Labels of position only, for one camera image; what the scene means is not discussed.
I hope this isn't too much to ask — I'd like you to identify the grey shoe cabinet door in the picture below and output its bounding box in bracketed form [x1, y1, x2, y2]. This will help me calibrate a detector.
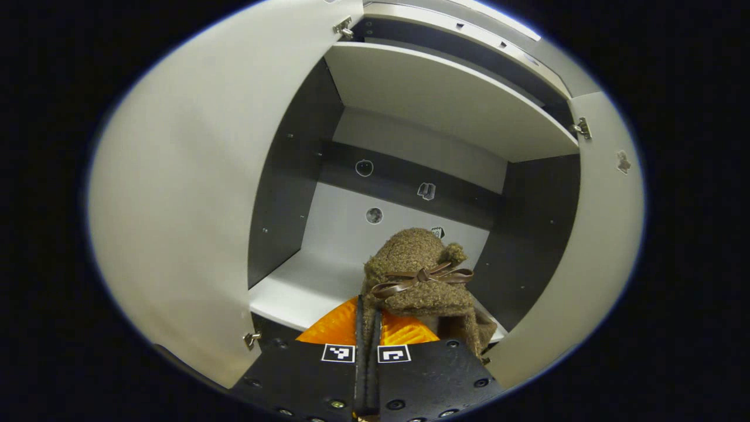
[486, 91, 645, 390]
[88, 0, 364, 390]

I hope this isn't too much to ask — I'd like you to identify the grey shoe cabinet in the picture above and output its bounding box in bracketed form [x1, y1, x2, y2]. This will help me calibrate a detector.
[246, 0, 601, 352]

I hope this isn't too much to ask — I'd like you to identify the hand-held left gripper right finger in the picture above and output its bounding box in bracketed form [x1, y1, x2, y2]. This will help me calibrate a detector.
[369, 311, 504, 422]

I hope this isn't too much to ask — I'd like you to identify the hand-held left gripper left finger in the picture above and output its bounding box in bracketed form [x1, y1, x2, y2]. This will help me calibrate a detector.
[231, 296, 367, 422]

